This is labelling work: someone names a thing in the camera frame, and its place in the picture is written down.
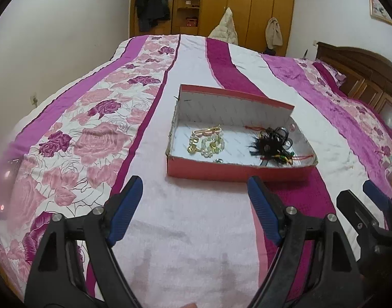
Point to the black feather hair clip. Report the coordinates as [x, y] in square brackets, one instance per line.
[273, 144]

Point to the wooden wardrobe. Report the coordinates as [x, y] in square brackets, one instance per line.
[260, 6]

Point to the red box on shelf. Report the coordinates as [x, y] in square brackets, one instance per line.
[192, 23]

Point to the person's left hand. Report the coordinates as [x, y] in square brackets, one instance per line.
[191, 305]

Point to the framed wall picture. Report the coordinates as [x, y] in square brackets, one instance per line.
[379, 8]

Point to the beige hanging coat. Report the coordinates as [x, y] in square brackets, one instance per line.
[274, 33]

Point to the gold clasp jewelry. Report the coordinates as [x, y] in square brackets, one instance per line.
[210, 131]

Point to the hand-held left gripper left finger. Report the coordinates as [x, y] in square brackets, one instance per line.
[125, 211]

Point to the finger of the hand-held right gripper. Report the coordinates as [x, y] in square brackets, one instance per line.
[379, 196]
[353, 208]

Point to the wall socket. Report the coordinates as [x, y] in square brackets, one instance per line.
[34, 98]

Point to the pink floral bedspread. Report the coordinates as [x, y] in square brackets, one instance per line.
[183, 247]

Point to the pink cardboard box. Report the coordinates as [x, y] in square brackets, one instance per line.
[234, 170]

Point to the wooden headboard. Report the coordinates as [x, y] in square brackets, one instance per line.
[359, 70]

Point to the gold green earring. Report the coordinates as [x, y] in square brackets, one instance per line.
[195, 136]

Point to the dark hanging jacket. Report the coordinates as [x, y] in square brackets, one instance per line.
[151, 3]

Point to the pink floral pillow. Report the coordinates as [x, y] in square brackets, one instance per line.
[327, 70]

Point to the white puffy jacket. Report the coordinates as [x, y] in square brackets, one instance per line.
[226, 29]

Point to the gold heart pendant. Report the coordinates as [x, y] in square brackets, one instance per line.
[192, 149]

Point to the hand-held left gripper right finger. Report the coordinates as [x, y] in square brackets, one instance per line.
[263, 208]

